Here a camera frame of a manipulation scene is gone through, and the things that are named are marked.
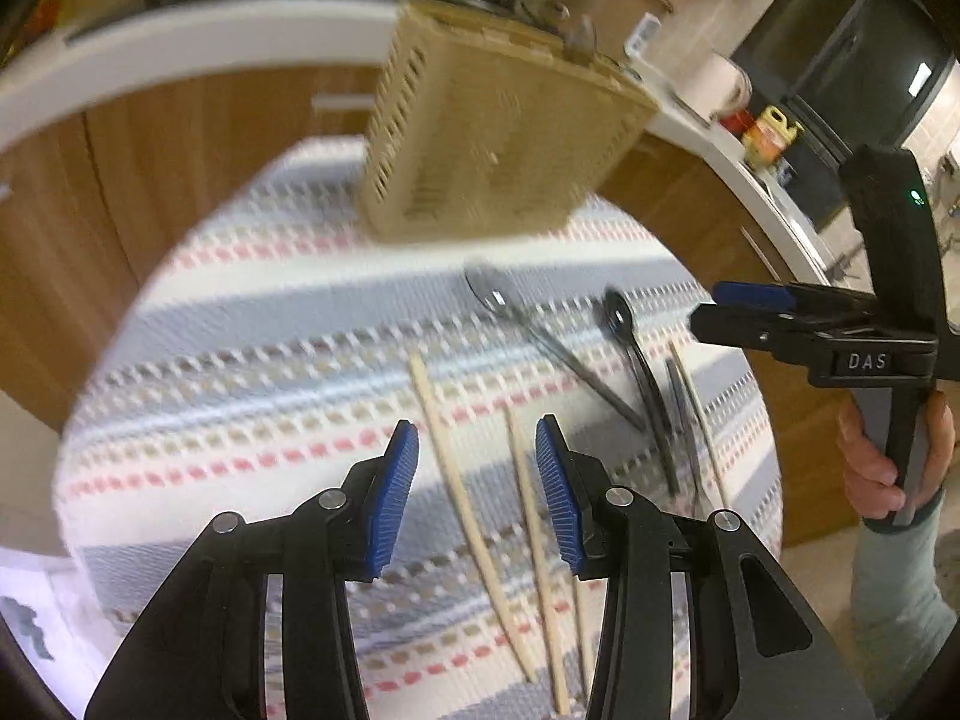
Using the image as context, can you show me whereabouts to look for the beige plastic utensil basket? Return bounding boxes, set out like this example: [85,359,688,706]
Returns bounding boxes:
[356,0,659,244]

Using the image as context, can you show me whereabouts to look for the person's right hand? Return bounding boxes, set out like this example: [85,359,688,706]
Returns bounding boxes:
[838,390,955,520]

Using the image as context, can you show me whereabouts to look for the grey translucent spoon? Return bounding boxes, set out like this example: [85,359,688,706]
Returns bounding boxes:
[464,262,651,434]

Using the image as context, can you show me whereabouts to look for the striped woven table cloth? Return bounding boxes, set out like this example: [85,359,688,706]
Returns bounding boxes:
[53,138,782,692]

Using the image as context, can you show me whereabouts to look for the metal butter knife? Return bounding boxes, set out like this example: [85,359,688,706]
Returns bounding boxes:
[665,358,703,517]

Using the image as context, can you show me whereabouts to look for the dark window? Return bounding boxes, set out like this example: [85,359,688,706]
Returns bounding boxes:
[732,0,955,229]

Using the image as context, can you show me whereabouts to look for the grey sleeve forearm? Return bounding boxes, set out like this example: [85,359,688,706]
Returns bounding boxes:
[851,494,957,717]

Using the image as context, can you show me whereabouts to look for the red container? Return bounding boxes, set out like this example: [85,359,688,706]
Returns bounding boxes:
[718,109,755,138]

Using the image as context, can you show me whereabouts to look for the white electric kettle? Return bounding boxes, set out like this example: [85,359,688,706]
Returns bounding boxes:
[677,52,754,122]

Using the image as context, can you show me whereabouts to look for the wooden chopstick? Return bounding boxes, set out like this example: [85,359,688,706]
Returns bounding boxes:
[669,340,731,509]
[409,353,537,683]
[506,406,571,717]

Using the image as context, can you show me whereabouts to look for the brown rice cooker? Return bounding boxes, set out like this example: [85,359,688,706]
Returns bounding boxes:
[553,0,674,64]

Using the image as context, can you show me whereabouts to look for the yellow oil bottle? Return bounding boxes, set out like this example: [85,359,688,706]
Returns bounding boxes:
[742,106,804,171]

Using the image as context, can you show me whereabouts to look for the black plastic spoon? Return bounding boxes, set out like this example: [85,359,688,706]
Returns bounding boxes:
[602,288,680,497]

